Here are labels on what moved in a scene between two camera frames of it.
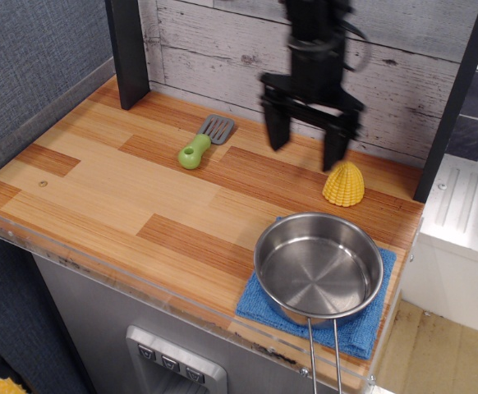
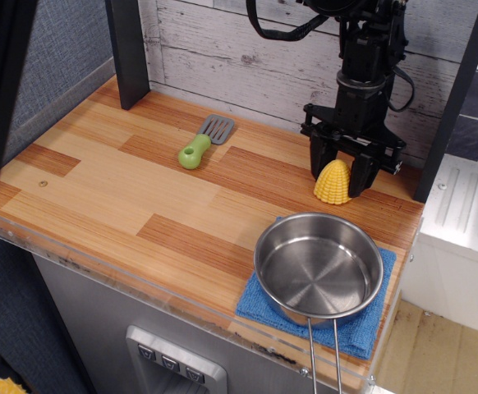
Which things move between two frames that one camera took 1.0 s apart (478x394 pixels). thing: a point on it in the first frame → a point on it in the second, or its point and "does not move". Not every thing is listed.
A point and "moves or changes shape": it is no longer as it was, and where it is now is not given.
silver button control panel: x=164 y=366 does not move
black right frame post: x=456 y=99 does not move
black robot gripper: x=314 y=93 → x=355 y=127
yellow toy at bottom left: x=6 y=387 does not move
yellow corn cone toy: x=344 y=185 moves or changes shape
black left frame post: x=130 y=51 does not move
